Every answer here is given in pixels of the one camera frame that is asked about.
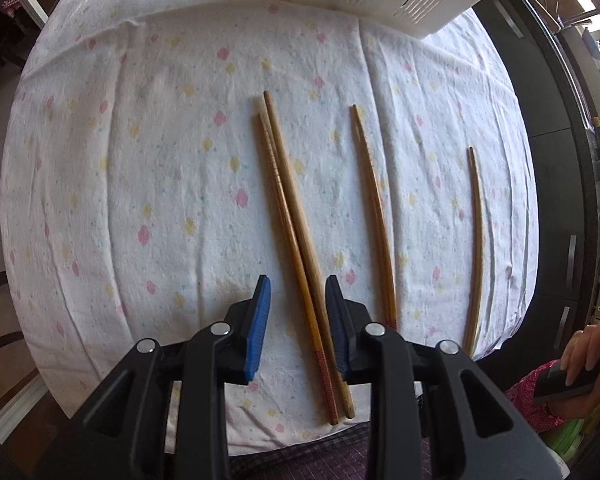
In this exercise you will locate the wooden chopstick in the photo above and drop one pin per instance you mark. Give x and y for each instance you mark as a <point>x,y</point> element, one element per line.
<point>337,397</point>
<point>475,291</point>
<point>287,259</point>
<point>388,292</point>

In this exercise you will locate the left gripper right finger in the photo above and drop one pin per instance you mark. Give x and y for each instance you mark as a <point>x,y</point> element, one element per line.
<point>430,407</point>

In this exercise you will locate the white floral tablecloth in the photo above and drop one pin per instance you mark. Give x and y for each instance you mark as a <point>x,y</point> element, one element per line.
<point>135,201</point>

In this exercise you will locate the person's right hand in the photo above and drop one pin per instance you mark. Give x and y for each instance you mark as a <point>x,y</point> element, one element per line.
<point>582,353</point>

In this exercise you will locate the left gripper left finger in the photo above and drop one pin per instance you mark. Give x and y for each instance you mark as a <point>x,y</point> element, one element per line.
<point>160,413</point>

